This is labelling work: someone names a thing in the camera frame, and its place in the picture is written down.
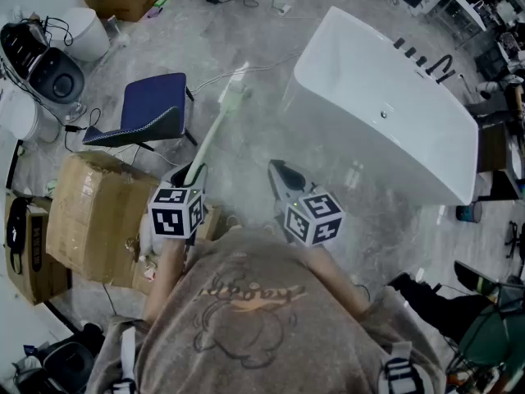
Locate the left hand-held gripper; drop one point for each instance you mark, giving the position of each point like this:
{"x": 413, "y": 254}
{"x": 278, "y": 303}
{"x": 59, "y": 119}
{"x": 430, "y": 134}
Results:
{"x": 174, "y": 216}

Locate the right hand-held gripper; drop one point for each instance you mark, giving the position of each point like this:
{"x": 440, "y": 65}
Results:
{"x": 313, "y": 220}

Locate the white bathtub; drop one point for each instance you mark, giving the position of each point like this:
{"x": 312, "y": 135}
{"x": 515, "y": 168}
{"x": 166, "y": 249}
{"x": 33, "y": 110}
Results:
{"x": 369, "y": 97}

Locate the person's left forearm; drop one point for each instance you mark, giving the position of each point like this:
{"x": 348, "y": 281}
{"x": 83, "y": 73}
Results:
{"x": 164, "y": 277}

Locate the person's right forearm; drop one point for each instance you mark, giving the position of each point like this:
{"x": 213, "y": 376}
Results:
{"x": 332, "y": 277}

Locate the black bathtub faucet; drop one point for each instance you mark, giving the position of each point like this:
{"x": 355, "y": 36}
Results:
{"x": 435, "y": 63}

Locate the blue upholstered chair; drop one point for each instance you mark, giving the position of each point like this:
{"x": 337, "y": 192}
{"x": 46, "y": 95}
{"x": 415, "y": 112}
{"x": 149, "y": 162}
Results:
{"x": 152, "y": 97}

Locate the large taped cardboard box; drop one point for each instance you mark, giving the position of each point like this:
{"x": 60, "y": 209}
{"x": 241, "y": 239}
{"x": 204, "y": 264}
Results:
{"x": 94, "y": 220}

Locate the small green object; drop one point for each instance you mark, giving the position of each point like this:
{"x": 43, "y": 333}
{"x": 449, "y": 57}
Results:
{"x": 51, "y": 187}

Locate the purple flat item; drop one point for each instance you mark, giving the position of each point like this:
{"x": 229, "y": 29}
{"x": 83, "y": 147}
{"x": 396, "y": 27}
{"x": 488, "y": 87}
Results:
{"x": 155, "y": 13}

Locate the person's beige printed shirt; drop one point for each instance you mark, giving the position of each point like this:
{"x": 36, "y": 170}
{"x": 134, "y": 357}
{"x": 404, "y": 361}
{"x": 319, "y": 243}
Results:
{"x": 246, "y": 343}

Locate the black appliance with round dial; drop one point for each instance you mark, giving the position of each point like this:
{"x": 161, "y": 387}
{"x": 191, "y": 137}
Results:
{"x": 53, "y": 76}

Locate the white power strip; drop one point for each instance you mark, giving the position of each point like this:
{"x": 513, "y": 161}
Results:
{"x": 286, "y": 9}

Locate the black faucet knob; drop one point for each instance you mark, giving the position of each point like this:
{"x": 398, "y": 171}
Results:
{"x": 421, "y": 61}
{"x": 409, "y": 51}
{"x": 398, "y": 43}

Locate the black-printed cardboard box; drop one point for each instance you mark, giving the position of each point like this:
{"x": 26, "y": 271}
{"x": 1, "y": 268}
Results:
{"x": 37, "y": 261}

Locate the teal round bin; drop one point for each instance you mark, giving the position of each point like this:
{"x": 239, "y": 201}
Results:
{"x": 468, "y": 212}

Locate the dark wooden cabinet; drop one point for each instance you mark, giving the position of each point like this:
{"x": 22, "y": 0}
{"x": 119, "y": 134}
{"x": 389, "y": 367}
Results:
{"x": 496, "y": 154}

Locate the black bag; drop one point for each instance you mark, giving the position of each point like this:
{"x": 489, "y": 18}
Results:
{"x": 67, "y": 367}

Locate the large white ceramic fixture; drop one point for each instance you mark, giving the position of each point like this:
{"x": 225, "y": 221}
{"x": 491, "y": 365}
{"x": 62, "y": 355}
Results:
{"x": 20, "y": 335}

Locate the black office chair base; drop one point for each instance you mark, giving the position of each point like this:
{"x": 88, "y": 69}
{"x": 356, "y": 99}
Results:
{"x": 517, "y": 240}

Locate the white desk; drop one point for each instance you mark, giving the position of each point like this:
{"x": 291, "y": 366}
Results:
{"x": 467, "y": 8}

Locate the green plastic chair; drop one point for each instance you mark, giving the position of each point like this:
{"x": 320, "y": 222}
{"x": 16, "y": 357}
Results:
{"x": 492, "y": 335}

